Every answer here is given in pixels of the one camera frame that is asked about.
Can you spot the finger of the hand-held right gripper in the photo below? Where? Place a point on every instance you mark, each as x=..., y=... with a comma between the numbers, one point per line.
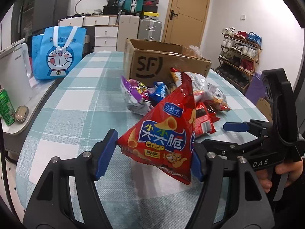
x=238, y=148
x=234, y=127

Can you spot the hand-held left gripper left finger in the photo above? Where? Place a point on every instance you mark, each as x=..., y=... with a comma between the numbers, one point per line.
x=104, y=156

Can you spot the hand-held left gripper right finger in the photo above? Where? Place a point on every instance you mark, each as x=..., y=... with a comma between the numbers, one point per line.
x=196, y=165

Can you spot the small dark red snack packet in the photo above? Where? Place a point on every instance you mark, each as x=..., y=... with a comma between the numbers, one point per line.
x=202, y=118

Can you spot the silver red snack bag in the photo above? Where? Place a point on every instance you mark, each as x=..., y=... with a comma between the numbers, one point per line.
x=218, y=95

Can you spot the red triangular snack bag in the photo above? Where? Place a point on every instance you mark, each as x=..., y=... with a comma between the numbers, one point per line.
x=162, y=128

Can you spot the red white snack bag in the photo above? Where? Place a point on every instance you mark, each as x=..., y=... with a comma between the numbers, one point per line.
x=200, y=85

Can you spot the purple snack bag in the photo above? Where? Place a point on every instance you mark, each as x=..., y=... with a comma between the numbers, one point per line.
x=133, y=90

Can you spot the blue snack packet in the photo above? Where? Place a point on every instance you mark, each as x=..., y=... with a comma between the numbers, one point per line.
x=158, y=93

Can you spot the clear bread bag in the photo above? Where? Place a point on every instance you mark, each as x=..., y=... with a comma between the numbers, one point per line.
x=193, y=51

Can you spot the brown cardboard box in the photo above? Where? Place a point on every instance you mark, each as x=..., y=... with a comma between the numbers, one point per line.
x=147, y=64

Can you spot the person's right hand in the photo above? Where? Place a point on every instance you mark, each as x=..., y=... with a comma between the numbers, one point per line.
x=294, y=171

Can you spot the small cardboard floor box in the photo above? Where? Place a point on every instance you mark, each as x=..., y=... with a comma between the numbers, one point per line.
x=264, y=109

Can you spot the checked teal white tablecloth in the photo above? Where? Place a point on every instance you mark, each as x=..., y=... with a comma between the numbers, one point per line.
x=83, y=105

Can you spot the wooden shoe rack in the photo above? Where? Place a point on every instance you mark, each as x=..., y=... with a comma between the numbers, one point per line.
x=234, y=64

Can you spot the group of shoes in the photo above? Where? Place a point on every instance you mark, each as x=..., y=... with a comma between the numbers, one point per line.
x=247, y=50

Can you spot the white side table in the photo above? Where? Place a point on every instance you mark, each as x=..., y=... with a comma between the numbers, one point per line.
x=35, y=105

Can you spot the small grey case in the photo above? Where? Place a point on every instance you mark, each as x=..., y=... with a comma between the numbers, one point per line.
x=21, y=113

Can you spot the blue cartoon tote bag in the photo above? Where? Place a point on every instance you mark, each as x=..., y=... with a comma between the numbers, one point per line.
x=59, y=59

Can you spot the green drink can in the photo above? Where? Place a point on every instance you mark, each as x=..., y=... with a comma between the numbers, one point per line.
x=6, y=107

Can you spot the wooden door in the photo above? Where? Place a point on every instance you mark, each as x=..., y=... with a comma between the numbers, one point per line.
x=188, y=23

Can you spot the white drawer cabinet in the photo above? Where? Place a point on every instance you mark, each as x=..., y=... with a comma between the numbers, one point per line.
x=106, y=38

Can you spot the white floor appliance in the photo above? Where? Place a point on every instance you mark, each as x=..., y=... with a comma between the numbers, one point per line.
x=14, y=76

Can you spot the cream suitcase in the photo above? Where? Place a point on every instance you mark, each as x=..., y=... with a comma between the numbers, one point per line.
x=126, y=33

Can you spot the silver suitcase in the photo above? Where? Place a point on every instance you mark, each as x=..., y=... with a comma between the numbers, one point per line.
x=150, y=28

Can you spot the black bag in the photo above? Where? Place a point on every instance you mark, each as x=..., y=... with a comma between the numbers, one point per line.
x=112, y=9

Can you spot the stack of shoe boxes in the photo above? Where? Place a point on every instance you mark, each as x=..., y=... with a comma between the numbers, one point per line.
x=150, y=4

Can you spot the dark grey refrigerator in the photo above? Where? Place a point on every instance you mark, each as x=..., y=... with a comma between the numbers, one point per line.
x=52, y=7

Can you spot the dark glass cabinet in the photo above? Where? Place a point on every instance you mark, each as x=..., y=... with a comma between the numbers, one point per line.
x=23, y=12

